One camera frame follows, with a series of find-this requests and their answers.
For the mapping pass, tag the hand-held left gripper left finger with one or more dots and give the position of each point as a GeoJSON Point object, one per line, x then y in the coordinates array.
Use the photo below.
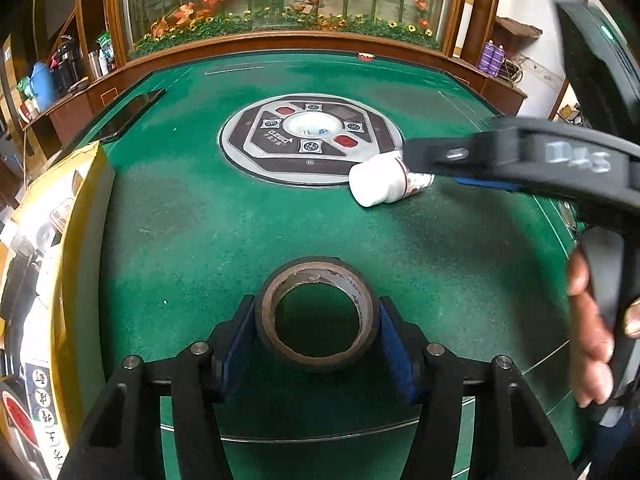
{"type": "Point", "coordinates": [232, 355]}

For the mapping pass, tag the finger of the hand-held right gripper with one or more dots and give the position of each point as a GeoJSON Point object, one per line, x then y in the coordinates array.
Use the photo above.
{"type": "Point", "coordinates": [440, 157]}
{"type": "Point", "coordinates": [485, 184]}

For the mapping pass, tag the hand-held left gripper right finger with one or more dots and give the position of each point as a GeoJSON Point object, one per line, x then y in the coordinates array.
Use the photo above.
{"type": "Point", "coordinates": [400, 355]}

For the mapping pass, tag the white bottle red label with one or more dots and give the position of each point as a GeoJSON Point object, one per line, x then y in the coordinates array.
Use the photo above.
{"type": "Point", "coordinates": [375, 185]}

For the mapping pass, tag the brown tape roll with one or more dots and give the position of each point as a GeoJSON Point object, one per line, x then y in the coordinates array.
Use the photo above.
{"type": "Point", "coordinates": [310, 361]}

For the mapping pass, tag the yellow taped foam box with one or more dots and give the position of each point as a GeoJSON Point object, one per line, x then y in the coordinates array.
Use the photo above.
{"type": "Point", "coordinates": [85, 185]}

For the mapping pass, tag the person's right hand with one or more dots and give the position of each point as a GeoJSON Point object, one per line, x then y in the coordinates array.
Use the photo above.
{"type": "Point", "coordinates": [590, 340]}

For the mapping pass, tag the purple spray can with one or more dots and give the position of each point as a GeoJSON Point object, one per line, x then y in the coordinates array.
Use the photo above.
{"type": "Point", "coordinates": [497, 59]}
{"type": "Point", "coordinates": [486, 56]}

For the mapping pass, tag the small red white container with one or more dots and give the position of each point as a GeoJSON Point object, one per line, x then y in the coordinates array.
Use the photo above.
{"type": "Point", "coordinates": [366, 57]}

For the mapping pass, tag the brown wooden tray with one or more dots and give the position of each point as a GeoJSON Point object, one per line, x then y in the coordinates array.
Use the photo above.
{"type": "Point", "coordinates": [517, 26]}

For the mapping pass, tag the grey table control panel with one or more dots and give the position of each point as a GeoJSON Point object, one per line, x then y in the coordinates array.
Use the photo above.
{"type": "Point", "coordinates": [280, 160]}

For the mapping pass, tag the artificial flower display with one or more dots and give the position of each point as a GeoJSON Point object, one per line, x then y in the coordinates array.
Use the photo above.
{"type": "Point", "coordinates": [280, 15]}

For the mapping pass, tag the black smartphone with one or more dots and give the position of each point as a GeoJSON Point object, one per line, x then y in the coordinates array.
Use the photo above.
{"type": "Point", "coordinates": [132, 115]}

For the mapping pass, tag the brown sideboard with thermos jugs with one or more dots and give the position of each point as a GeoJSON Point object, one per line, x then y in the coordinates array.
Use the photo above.
{"type": "Point", "coordinates": [70, 110]}

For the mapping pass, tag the steel thermos cup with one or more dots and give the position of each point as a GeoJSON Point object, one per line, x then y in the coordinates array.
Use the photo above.
{"type": "Point", "coordinates": [95, 64]}

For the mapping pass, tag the white bottle green top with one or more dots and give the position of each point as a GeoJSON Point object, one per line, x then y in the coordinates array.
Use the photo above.
{"type": "Point", "coordinates": [106, 55]}

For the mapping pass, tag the blue thermos jug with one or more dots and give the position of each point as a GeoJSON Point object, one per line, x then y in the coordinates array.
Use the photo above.
{"type": "Point", "coordinates": [42, 87]}

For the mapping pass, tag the black thermos pot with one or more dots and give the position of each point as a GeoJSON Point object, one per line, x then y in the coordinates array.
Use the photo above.
{"type": "Point", "coordinates": [67, 70]}

